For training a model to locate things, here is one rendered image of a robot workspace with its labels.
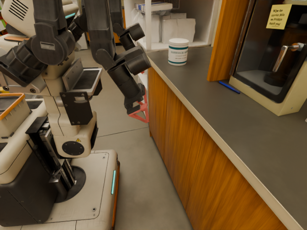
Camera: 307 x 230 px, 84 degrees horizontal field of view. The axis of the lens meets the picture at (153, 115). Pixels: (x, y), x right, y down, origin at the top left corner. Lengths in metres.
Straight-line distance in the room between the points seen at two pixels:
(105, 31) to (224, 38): 0.64
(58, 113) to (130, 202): 0.94
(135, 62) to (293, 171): 0.54
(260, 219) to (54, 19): 0.79
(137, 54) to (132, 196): 1.24
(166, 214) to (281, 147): 1.01
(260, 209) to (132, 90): 0.53
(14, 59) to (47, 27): 0.14
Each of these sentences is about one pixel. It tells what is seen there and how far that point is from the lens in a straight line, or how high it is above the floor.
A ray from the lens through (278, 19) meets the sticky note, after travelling 0.84.
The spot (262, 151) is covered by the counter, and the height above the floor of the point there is 0.94.
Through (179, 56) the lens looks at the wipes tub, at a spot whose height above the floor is 1.00.
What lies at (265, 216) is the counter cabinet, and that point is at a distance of 0.67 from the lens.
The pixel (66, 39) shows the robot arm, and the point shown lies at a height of 1.25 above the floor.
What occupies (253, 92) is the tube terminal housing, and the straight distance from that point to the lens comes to 0.93.
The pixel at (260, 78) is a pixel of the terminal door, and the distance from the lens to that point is 0.88.
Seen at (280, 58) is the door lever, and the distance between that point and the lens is 0.75.
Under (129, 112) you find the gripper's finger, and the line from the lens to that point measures 0.54.
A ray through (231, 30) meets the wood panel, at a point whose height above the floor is 1.20.
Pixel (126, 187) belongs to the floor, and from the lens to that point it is 1.59.
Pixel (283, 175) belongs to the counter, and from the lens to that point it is 0.62.
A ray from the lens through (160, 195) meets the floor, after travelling 1.54.
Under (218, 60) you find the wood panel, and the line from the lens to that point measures 1.00.
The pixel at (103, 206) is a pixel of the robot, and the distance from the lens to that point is 1.23.
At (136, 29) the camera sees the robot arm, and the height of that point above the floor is 1.20.
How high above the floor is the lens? 1.36
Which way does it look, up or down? 36 degrees down
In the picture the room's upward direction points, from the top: straight up
